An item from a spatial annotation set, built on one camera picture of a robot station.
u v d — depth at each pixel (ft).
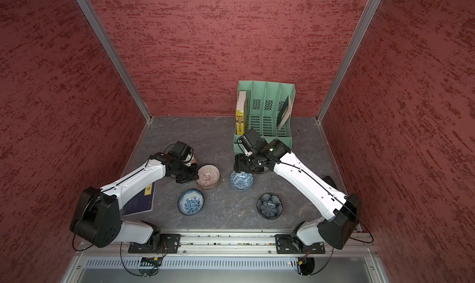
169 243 2.43
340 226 1.23
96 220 1.36
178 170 2.29
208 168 2.92
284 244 2.43
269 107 3.86
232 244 2.50
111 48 2.86
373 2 2.38
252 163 1.96
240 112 2.87
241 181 3.02
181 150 2.28
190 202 2.79
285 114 3.43
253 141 1.80
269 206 2.73
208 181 2.87
